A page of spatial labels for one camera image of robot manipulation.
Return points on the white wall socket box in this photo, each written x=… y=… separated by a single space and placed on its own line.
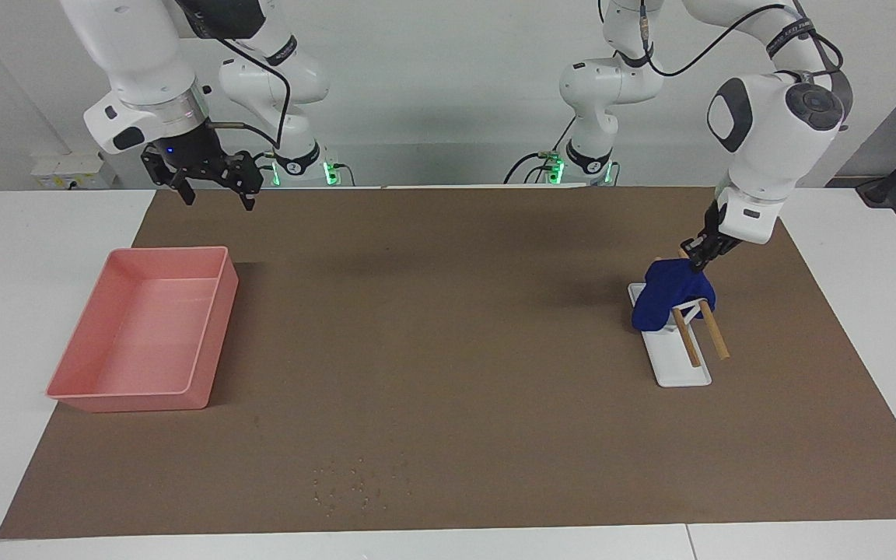
x=67 y=171

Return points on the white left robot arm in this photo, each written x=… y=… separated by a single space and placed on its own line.
x=767 y=132

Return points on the blue towel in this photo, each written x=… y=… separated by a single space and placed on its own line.
x=666 y=295

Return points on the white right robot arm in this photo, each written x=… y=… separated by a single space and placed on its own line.
x=137 y=47

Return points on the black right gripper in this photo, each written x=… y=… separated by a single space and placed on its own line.
x=195 y=152

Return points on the white rack with wooden rods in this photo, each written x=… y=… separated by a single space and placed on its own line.
x=680 y=372

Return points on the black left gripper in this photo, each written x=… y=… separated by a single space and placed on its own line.
x=716 y=233

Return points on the brown table mat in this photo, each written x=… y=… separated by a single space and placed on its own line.
x=456 y=350

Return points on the water droplets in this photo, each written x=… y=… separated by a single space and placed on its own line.
x=358 y=486

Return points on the pink plastic bin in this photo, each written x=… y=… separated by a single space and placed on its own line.
x=145 y=334

